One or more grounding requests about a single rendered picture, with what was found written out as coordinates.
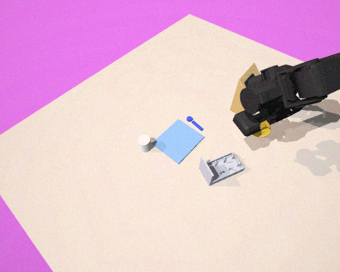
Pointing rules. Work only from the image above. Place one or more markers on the grey dish rack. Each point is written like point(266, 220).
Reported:
point(220, 168)

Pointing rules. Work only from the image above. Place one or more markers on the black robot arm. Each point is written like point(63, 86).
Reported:
point(312, 80)

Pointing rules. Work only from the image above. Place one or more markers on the light blue flat mat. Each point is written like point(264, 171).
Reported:
point(178, 141)

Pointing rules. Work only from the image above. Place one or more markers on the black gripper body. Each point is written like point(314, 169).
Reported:
point(249, 124)

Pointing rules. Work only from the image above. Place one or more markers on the white cylinder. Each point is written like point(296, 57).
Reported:
point(144, 143)

